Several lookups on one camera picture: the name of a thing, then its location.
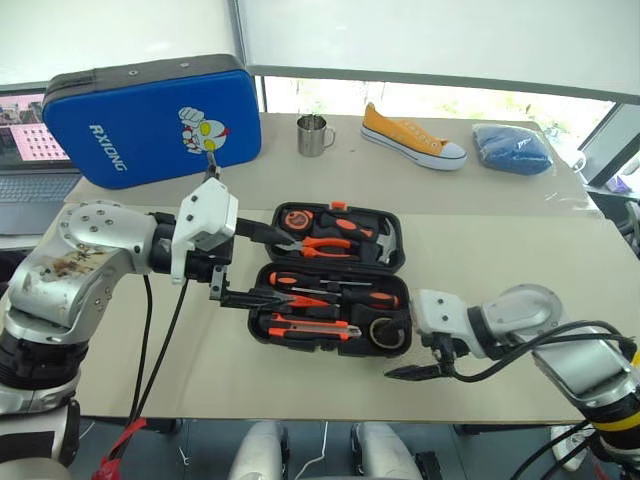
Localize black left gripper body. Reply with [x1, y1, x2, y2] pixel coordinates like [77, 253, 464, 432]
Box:
[186, 237, 236, 307]

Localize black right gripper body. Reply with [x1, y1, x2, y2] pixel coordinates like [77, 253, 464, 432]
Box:
[422, 332, 472, 377]

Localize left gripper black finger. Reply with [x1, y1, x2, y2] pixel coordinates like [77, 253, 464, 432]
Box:
[234, 217, 297, 250]
[219, 288, 298, 312]

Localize roll of dark tape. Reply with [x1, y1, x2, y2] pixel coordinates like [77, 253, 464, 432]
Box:
[370, 316, 407, 350]

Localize small orange test pen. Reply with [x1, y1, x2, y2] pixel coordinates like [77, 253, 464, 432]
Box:
[287, 294, 331, 310]

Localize orange black utility knife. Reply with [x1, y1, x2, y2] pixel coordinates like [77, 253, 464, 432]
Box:
[267, 313, 362, 340]

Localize black orange handled thin screwdriver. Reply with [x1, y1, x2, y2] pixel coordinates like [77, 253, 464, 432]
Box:
[291, 286, 400, 310]

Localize black plastic tool case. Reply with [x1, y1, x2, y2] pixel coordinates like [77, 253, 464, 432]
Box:
[247, 200, 414, 357]

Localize blue RXIONG cartoon case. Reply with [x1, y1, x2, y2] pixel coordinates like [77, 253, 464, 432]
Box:
[41, 53, 264, 190]

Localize orange black tape measure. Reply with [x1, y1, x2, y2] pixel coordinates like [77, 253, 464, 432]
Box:
[282, 209, 315, 230]

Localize silver rounded shell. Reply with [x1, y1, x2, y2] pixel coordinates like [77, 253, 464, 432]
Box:
[229, 422, 284, 480]
[357, 422, 426, 480]

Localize small black block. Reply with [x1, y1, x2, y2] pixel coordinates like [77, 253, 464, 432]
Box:
[413, 448, 442, 480]

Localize stainless steel mug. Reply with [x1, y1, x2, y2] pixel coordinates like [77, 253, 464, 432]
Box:
[296, 113, 337, 158]

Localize white sneaker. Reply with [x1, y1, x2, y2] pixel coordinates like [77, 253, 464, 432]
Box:
[549, 424, 592, 472]

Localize yellow canvas sneaker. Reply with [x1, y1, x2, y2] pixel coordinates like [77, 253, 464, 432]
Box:
[359, 102, 469, 172]

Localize grey laptop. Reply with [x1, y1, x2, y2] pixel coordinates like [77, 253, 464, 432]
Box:
[0, 88, 84, 236]

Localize blue cloth in clear bag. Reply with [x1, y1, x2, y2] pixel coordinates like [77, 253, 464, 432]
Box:
[471, 122, 555, 177]

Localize dark computer monitor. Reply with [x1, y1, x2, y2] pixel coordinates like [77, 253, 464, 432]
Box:
[579, 102, 640, 186]

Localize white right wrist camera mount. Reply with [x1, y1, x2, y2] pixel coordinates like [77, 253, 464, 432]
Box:
[410, 288, 489, 359]

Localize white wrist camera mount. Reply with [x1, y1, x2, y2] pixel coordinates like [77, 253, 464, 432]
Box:
[170, 177, 239, 285]
[410, 288, 489, 359]

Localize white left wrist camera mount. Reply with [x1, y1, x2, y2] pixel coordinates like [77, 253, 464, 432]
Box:
[170, 177, 239, 285]

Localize orange handled pliers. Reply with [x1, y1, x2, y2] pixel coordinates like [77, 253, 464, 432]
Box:
[272, 235, 354, 260]

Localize black left wrist camera connector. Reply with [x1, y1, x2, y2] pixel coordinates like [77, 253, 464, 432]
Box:
[202, 151, 224, 184]

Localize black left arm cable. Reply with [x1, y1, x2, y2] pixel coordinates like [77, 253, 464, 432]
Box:
[127, 273, 154, 424]
[132, 278, 190, 424]

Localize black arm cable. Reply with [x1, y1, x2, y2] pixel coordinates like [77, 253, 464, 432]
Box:
[132, 278, 190, 424]
[509, 319, 639, 480]
[127, 273, 154, 424]
[447, 319, 640, 385]

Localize claw hammer orange black handle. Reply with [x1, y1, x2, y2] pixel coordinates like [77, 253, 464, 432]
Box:
[319, 212, 402, 265]

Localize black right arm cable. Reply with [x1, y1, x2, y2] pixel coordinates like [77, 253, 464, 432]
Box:
[447, 319, 640, 385]
[509, 319, 639, 480]

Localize thin white cord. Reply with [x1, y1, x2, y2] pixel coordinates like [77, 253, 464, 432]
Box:
[298, 422, 329, 480]

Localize yellow strap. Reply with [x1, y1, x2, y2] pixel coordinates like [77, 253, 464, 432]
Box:
[597, 348, 640, 437]

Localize red tape on cables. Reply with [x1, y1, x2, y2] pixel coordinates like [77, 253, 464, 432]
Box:
[97, 417, 149, 480]

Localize grey window frame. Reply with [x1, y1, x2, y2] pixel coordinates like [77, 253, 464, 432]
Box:
[227, 0, 640, 114]

